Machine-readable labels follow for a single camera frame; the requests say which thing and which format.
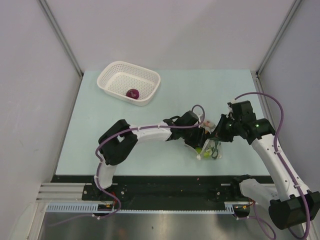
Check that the purple fake fruit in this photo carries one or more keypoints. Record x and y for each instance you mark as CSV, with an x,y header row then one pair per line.
x,y
133,94

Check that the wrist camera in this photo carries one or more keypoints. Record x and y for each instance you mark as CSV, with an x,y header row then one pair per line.
x,y
189,120
241,112

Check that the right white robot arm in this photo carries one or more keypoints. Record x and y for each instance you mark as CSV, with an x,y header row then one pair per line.
x,y
291,203

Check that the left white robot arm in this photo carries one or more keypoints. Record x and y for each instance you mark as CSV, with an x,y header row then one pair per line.
x,y
117,143

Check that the white slotted cable duct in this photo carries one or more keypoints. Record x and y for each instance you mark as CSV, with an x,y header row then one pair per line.
x,y
101,208

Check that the aluminium frame post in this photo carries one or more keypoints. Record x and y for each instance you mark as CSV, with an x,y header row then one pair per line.
x,y
279,35
51,19

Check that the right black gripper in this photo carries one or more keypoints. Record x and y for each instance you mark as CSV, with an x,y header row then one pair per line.
x,y
218,133

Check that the white perforated plastic basket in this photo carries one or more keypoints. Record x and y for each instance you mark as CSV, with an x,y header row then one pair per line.
x,y
120,76

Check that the aluminium rail bottom left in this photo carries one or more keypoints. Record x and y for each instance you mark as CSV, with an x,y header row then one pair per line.
x,y
60,192

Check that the green fake fruit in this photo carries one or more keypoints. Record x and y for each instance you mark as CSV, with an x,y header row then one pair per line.
x,y
203,153

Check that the polka dot zip bag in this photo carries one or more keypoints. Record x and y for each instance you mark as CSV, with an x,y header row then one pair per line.
x,y
214,145

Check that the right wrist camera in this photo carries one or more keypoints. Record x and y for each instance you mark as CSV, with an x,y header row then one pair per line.
x,y
241,112

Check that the right aluminium frame post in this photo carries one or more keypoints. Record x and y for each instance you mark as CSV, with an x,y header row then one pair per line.
x,y
279,35

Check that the red orange fake fruit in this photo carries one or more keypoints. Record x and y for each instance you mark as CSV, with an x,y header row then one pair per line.
x,y
209,124

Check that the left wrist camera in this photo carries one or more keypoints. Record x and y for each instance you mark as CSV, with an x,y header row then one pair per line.
x,y
189,120

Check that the left aluminium frame post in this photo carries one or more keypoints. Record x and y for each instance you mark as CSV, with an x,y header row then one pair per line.
x,y
51,19

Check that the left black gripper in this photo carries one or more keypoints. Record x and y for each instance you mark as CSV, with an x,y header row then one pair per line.
x,y
199,140

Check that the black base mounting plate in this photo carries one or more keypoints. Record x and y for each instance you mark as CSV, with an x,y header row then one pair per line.
x,y
169,192

